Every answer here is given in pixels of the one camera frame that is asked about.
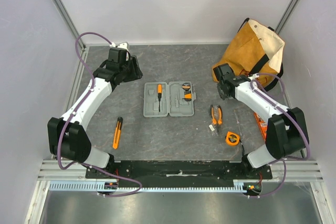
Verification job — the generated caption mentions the orange black screwdriver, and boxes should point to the orange black screwdriver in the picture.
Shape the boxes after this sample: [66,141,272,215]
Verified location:
[157,84,162,112]

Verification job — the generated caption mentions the grey plastic tool case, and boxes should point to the grey plastic tool case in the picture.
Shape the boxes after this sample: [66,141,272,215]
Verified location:
[143,81,196,118]

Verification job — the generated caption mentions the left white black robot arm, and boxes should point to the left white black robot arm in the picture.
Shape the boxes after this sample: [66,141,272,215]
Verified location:
[47,42,143,178]

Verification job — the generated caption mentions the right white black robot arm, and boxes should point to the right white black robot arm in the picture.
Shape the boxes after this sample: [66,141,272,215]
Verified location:
[213,63,311,179]

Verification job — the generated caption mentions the round black orange tape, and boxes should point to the round black orange tape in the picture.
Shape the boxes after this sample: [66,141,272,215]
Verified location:
[182,82,191,91]

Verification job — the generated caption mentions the brown canvas tote bag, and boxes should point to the brown canvas tote bag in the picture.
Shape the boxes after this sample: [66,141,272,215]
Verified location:
[212,18,285,91]

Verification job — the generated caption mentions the orange tape measure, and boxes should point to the orange tape measure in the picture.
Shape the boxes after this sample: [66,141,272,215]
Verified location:
[225,131,240,146]

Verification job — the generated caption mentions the orange printed box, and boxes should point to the orange printed box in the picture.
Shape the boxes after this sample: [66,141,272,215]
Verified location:
[254,112,267,141]

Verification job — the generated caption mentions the orange utility knife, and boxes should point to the orange utility knife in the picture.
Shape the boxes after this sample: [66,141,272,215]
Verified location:
[112,117,123,150]

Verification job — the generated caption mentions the orange handled pliers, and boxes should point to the orange handled pliers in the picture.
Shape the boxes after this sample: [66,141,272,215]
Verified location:
[209,104,223,135]

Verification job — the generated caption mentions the blue grey cable duct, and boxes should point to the blue grey cable duct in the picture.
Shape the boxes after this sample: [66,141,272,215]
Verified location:
[49,180,249,192]

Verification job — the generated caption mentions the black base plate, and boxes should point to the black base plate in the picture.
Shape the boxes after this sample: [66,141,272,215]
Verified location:
[85,159,273,182]

